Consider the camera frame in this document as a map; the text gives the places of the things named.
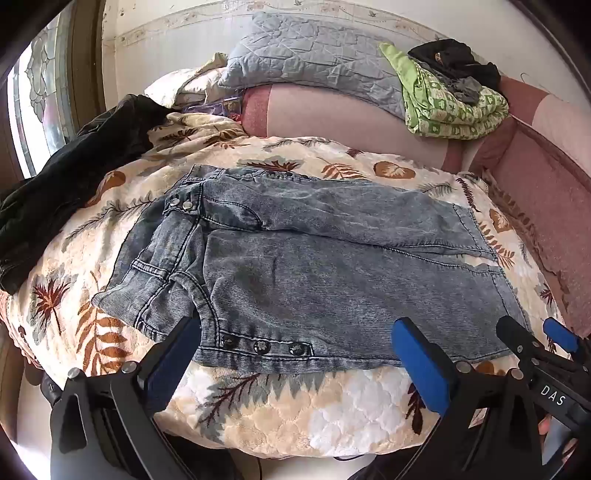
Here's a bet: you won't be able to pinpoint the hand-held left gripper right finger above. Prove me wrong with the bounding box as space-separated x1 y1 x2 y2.
390 318 544 480

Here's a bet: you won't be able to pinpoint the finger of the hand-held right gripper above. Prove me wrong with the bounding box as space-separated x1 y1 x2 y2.
543 317 584 359
496 316 542 371

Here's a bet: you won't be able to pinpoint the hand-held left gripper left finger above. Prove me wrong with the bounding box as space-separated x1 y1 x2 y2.
48 315 204 480

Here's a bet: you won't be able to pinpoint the grey-blue denim pants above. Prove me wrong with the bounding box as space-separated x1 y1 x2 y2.
91 165 532 372

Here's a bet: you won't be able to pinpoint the cream leaf print blanket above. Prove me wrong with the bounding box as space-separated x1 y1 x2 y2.
0 112 571 459

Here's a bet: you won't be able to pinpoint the black jacket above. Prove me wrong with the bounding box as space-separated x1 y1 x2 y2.
0 93 168 294

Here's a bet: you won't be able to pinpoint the green patterned cloth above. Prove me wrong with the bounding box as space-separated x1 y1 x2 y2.
379 41 510 140

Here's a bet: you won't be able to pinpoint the purple packet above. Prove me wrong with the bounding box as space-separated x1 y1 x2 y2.
182 97 245 121

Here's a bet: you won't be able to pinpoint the small grey cloth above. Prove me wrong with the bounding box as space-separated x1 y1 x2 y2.
443 76 483 104

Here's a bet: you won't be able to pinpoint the cream quilted pillow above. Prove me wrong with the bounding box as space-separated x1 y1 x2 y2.
144 52 241 109

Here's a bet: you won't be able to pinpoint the black garment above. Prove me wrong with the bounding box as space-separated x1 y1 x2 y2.
407 39 502 93

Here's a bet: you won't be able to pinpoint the stained glass window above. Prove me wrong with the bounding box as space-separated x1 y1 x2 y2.
7 14 77 178

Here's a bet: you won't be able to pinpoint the grey quilted pillow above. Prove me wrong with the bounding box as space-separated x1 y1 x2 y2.
217 11 409 121

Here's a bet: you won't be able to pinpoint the pink padded bed rail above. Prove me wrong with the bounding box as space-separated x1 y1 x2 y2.
468 76 591 326

